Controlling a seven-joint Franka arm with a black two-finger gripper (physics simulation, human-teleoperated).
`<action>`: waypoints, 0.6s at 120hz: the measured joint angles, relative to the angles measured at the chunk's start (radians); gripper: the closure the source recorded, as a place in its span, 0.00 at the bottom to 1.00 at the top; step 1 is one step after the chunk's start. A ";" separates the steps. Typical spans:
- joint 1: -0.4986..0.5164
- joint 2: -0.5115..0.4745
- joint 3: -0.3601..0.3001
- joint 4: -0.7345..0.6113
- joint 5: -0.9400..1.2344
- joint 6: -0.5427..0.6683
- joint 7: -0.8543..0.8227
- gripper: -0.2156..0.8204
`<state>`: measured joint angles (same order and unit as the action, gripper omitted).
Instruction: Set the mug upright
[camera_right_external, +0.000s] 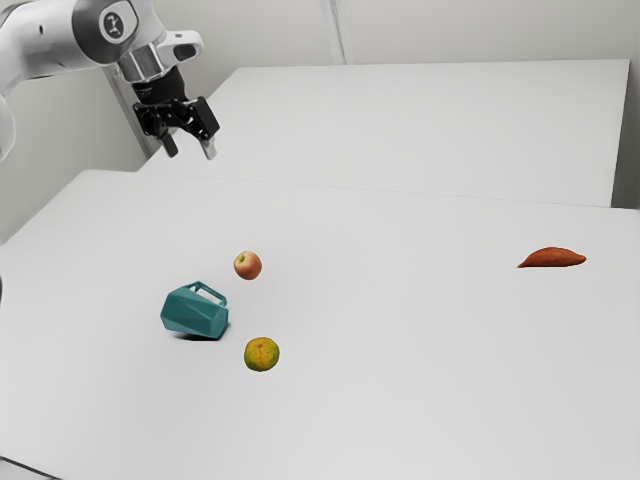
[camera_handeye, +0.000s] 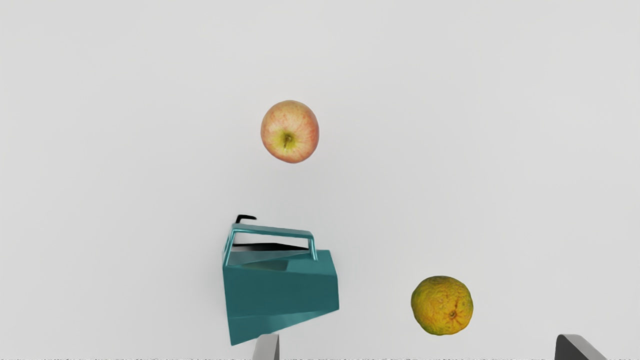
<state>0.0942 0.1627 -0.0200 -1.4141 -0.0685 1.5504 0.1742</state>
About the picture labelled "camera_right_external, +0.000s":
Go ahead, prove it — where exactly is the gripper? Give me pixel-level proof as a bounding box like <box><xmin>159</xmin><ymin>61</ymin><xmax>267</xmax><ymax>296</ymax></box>
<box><xmin>130</xmin><ymin>66</ymin><xmax>222</xmax><ymax>161</ymax></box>

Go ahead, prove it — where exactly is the teal faceted mug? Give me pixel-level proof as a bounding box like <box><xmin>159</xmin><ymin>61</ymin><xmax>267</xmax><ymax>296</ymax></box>
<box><xmin>159</xmin><ymin>280</ymin><xmax>230</xmax><ymax>342</ymax></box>

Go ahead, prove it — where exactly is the red yellow apple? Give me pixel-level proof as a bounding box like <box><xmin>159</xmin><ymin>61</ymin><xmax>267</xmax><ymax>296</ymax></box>
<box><xmin>233</xmin><ymin>250</ymin><xmax>264</xmax><ymax>281</ymax></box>

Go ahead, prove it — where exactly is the green yellow orange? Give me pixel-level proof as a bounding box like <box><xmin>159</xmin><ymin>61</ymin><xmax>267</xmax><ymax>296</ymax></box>
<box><xmin>243</xmin><ymin>336</ymin><xmax>281</xmax><ymax>373</ymax></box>

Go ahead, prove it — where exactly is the orange sweet potato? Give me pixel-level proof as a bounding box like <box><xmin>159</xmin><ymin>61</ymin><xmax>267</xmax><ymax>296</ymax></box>
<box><xmin>516</xmin><ymin>246</ymin><xmax>587</xmax><ymax>269</ymax></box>

